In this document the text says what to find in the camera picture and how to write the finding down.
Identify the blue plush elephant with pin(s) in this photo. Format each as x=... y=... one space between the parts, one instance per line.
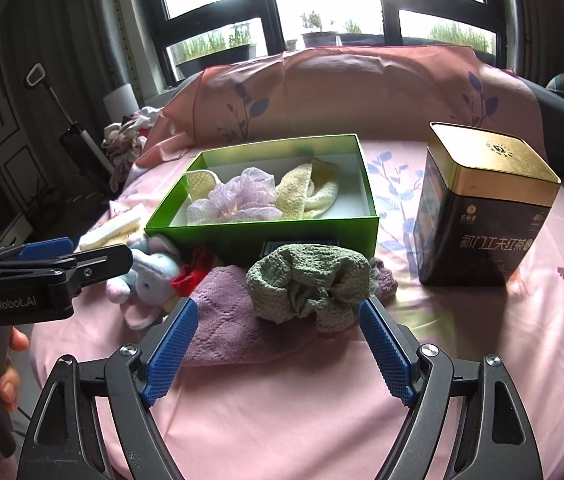
x=154 y=275

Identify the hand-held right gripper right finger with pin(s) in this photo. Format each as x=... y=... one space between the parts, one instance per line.
x=387 y=355

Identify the pink leaf print pillow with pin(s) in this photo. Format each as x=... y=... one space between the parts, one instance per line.
x=337 y=95

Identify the grey-green knitted cloth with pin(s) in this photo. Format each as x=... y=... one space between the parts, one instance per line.
x=302 y=280

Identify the green cardboard box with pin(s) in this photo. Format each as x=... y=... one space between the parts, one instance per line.
x=262 y=232

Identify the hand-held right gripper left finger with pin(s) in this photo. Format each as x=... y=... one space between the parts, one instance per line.
x=172 y=350

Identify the upright vacuum cleaner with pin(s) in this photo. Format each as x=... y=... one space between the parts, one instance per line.
x=79 y=145

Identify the lavender mesh flower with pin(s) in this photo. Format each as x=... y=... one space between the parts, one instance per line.
x=242 y=195

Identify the purple knitted cloth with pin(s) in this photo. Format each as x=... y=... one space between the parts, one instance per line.
x=222 y=320

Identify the yellow terry towel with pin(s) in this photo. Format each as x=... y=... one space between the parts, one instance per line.
x=294 y=187

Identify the white cylinder bin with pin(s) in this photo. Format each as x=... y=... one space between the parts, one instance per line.
x=122 y=102

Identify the potted plant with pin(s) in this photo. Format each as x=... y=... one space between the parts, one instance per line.
x=319 y=37

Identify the pale yellow waffle cloth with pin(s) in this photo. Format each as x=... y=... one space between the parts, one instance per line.
x=199 y=182

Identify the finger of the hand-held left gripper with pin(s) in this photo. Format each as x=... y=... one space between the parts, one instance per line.
x=102 y=262
x=44 y=249

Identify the large yellow tissue pack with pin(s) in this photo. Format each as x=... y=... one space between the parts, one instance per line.
x=112 y=227

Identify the small pot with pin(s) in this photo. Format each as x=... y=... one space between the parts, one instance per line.
x=291 y=44

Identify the long planter with grass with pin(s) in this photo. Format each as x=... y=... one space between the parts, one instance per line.
x=362 y=39
x=212 y=60
x=462 y=40

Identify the red knitted sock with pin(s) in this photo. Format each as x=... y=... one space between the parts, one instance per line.
x=187 y=280

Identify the pile of clothes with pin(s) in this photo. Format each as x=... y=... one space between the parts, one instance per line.
x=124 y=140

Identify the black tea tin gold lid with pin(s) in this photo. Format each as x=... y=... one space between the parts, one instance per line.
x=472 y=220

